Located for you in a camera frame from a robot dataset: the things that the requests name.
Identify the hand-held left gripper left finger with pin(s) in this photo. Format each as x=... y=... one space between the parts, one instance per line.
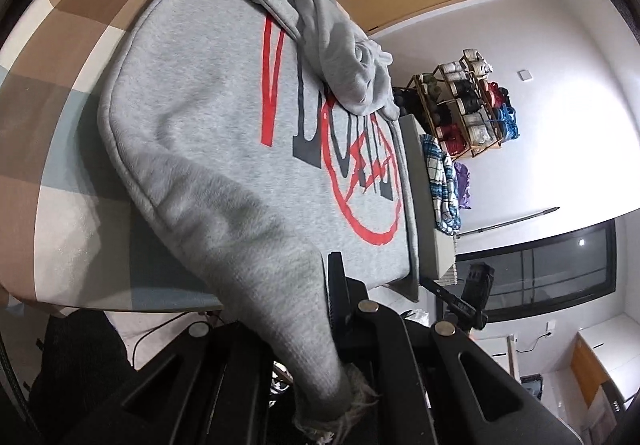
x=235 y=375

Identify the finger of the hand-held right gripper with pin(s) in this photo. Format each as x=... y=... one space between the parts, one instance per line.
x=447 y=300

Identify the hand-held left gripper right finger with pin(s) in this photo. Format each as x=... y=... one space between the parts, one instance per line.
x=345 y=315

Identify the grey hoodie with red print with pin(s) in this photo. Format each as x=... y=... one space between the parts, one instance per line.
x=200 y=100

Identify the grey upholstered nightstand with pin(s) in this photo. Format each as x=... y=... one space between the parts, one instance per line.
x=442 y=255

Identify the dark window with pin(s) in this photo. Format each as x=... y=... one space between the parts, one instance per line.
x=550 y=270

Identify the thin metal pole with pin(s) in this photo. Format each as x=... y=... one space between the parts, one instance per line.
x=505 y=223

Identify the purple plastic bag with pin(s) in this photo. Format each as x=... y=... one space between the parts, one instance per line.
x=462 y=185

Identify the blue plaid shirt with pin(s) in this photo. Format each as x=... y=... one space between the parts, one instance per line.
x=442 y=185

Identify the white and wooden cabinet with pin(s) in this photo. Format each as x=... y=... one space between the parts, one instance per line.
x=585 y=365

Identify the dark cloth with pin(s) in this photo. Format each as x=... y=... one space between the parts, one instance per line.
x=75 y=375

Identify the wooden shoe rack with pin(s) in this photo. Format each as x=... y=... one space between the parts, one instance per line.
x=465 y=120

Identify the checkered blanket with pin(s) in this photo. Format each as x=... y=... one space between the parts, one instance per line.
x=60 y=90

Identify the white wall switch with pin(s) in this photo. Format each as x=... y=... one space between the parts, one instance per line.
x=525 y=74

